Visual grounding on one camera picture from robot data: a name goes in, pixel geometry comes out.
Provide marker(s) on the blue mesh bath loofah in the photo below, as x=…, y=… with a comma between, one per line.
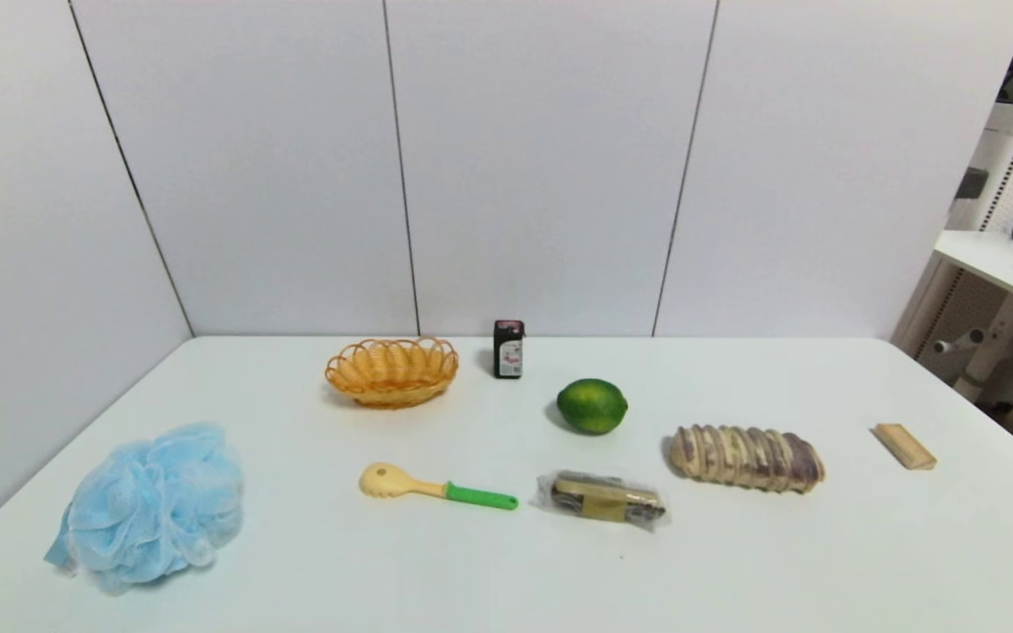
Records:
x=150, y=505

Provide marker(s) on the yellow woven plastic basket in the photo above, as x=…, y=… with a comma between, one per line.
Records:
x=392, y=373

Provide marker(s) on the small black drink carton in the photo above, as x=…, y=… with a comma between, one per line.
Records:
x=508, y=349

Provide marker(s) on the green lime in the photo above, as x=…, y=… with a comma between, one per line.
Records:
x=593, y=405

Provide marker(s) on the clear-wrapped brown snack packet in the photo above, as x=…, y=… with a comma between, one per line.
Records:
x=603, y=501

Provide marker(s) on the braided brown bread loaf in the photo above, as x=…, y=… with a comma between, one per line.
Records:
x=746, y=457

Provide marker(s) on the small wooden block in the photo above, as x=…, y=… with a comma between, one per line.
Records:
x=905, y=446

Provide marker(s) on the white side desk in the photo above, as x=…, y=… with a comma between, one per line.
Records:
x=999, y=299

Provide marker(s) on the white pegboard panel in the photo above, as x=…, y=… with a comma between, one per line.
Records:
x=1012, y=176

